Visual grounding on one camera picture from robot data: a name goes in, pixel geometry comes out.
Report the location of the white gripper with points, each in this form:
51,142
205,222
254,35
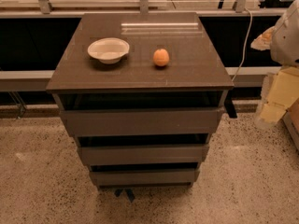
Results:
287,41

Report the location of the grey top drawer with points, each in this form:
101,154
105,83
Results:
141,122

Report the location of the grey drawer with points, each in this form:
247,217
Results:
141,122
142,154
178,176

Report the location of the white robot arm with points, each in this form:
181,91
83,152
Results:
284,48

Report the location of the grey middle drawer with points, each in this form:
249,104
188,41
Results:
142,154

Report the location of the grey drawer cabinet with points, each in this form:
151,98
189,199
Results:
194,78

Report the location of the grey bottom drawer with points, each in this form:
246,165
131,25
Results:
178,176

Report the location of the orange fruit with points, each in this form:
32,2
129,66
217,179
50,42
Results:
161,57

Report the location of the white bowl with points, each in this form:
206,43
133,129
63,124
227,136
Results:
108,50

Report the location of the metal window railing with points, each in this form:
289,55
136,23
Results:
143,0

